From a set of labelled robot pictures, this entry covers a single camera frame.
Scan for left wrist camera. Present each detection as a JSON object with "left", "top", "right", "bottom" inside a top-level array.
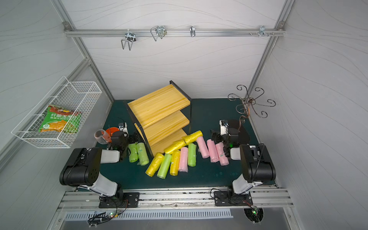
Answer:
[{"left": 118, "top": 122, "right": 128, "bottom": 135}]

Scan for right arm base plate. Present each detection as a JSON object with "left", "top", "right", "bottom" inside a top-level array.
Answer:
[{"left": 212, "top": 190, "right": 253, "bottom": 207}]

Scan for yellow roll upper right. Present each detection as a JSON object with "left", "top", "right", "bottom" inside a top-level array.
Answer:
[{"left": 182, "top": 130, "right": 203, "bottom": 145}]

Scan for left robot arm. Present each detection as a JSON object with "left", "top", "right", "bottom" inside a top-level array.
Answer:
[{"left": 59, "top": 131, "right": 139, "bottom": 203}]

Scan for green roll beside shelf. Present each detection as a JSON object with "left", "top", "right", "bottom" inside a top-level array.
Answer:
[{"left": 136, "top": 142, "right": 150, "bottom": 166}]

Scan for wooden three-tier shelf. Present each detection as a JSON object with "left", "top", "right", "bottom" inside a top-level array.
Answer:
[{"left": 125, "top": 81, "right": 192, "bottom": 157}]

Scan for yellow roll front left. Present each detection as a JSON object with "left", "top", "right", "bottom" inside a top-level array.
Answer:
[{"left": 145, "top": 153, "right": 164, "bottom": 177}]

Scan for orange plastic bowl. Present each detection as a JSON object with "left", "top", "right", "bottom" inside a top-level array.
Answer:
[{"left": 105, "top": 127, "right": 119, "bottom": 142}]

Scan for copper wire jewelry stand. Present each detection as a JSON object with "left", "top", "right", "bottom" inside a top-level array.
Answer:
[{"left": 228, "top": 84, "right": 276, "bottom": 125}]

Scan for metal hook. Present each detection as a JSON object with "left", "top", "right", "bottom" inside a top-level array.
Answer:
[
  {"left": 249, "top": 26, "right": 275, "bottom": 37},
  {"left": 190, "top": 25, "right": 196, "bottom": 37},
  {"left": 121, "top": 31, "right": 137, "bottom": 51},
  {"left": 150, "top": 25, "right": 167, "bottom": 41}
]

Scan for aluminium top rail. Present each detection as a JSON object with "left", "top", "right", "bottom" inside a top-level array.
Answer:
[{"left": 64, "top": 25, "right": 286, "bottom": 38}]

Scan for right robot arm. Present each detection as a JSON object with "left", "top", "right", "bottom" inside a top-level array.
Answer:
[{"left": 211, "top": 128, "right": 276, "bottom": 195}]

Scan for pink roll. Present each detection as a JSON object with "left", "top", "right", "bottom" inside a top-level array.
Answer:
[
  {"left": 196, "top": 136, "right": 210, "bottom": 159},
  {"left": 179, "top": 147, "right": 188, "bottom": 173},
  {"left": 215, "top": 142, "right": 229, "bottom": 166},
  {"left": 207, "top": 139, "right": 219, "bottom": 163}
]

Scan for yellow roll lying diagonal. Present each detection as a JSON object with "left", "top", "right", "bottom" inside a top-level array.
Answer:
[{"left": 164, "top": 140, "right": 186, "bottom": 154}]

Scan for green roll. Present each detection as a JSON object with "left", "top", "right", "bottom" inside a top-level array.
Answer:
[
  {"left": 128, "top": 143, "right": 139, "bottom": 163},
  {"left": 157, "top": 154, "right": 172, "bottom": 179},
  {"left": 188, "top": 143, "right": 196, "bottom": 167},
  {"left": 136, "top": 142, "right": 150, "bottom": 166}
]

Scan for white wire basket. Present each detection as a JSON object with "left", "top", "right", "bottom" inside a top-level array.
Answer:
[{"left": 11, "top": 76, "right": 102, "bottom": 149}]

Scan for yellow roll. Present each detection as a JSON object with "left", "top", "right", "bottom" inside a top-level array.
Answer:
[
  {"left": 182, "top": 130, "right": 203, "bottom": 145},
  {"left": 145, "top": 153, "right": 164, "bottom": 177},
  {"left": 170, "top": 150, "right": 181, "bottom": 176}
]

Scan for green roll front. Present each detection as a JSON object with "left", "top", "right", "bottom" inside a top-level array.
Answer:
[{"left": 157, "top": 154, "right": 172, "bottom": 179}]

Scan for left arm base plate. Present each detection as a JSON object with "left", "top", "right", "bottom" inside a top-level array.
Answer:
[{"left": 98, "top": 192, "right": 140, "bottom": 209}]

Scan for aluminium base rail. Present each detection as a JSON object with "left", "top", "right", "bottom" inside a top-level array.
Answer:
[{"left": 57, "top": 185, "right": 294, "bottom": 212}]

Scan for clear plastic goblet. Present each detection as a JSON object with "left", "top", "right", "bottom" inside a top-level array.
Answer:
[{"left": 94, "top": 129, "right": 111, "bottom": 145}]

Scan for green snack bag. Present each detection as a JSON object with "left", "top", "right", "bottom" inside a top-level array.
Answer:
[{"left": 39, "top": 104, "right": 82, "bottom": 133}]

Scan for yellow roll front middle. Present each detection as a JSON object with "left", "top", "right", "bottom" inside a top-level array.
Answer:
[{"left": 170, "top": 150, "right": 181, "bottom": 176}]

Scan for pink roll front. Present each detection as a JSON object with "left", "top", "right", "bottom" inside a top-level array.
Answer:
[{"left": 179, "top": 147, "right": 188, "bottom": 173}]

